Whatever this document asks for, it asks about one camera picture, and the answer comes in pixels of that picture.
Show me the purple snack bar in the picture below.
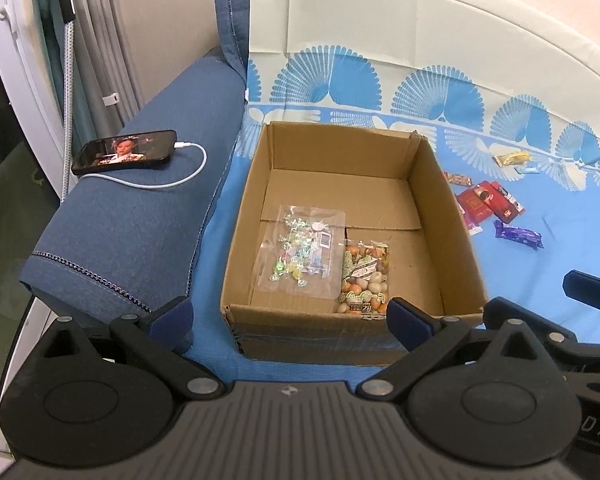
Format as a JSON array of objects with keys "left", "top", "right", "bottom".
[{"left": 494, "top": 220, "right": 545, "bottom": 250}]

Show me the white charging cable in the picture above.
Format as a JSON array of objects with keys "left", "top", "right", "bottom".
[{"left": 82, "top": 141, "right": 208, "bottom": 190}]

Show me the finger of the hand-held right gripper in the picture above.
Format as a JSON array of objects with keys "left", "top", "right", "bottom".
[
  {"left": 562, "top": 270, "right": 600, "bottom": 317},
  {"left": 482, "top": 297, "right": 581, "bottom": 356}
]

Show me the red chocolate bar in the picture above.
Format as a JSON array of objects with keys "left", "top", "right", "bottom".
[{"left": 472, "top": 182, "right": 502, "bottom": 211}]

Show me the red and white snack bar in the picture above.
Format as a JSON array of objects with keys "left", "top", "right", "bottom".
[{"left": 495, "top": 185, "right": 525, "bottom": 221}]

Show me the gold wrapped candy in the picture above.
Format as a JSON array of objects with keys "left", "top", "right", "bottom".
[{"left": 492, "top": 151, "right": 531, "bottom": 167}]

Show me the square red snack packet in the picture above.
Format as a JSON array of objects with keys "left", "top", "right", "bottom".
[{"left": 454, "top": 187, "right": 496, "bottom": 237}]

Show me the clear bag of wrapped candies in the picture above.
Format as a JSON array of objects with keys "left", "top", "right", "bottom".
[{"left": 256, "top": 204, "right": 347, "bottom": 296}]

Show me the blue fabric sofa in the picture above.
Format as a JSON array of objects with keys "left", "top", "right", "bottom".
[{"left": 20, "top": 0, "right": 253, "bottom": 356}]

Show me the blue fan-print sheet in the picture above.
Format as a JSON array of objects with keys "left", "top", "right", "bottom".
[{"left": 182, "top": 0, "right": 600, "bottom": 386}]

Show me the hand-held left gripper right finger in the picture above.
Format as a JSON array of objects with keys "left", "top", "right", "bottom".
[{"left": 356, "top": 297, "right": 548, "bottom": 402}]

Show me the clear bag of coated nuts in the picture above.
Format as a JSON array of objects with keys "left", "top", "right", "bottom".
[{"left": 334, "top": 240, "right": 392, "bottom": 317}]

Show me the white window frame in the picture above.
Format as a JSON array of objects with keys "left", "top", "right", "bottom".
[{"left": 0, "top": 0, "right": 76, "bottom": 201}]

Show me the striped braided cord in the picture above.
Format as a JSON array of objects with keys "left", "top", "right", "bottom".
[{"left": 60, "top": 20, "right": 78, "bottom": 206}]

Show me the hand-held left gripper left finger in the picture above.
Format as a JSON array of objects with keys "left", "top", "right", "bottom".
[{"left": 39, "top": 296, "right": 227, "bottom": 402}]

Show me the brown cardboard box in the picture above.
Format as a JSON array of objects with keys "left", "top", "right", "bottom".
[{"left": 220, "top": 120, "right": 491, "bottom": 367}]

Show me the black smartphone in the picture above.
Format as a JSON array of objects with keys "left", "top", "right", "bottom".
[{"left": 72, "top": 130, "right": 178, "bottom": 176}]

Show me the grey curtain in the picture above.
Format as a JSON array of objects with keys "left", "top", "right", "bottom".
[{"left": 55, "top": 0, "right": 141, "bottom": 201}]

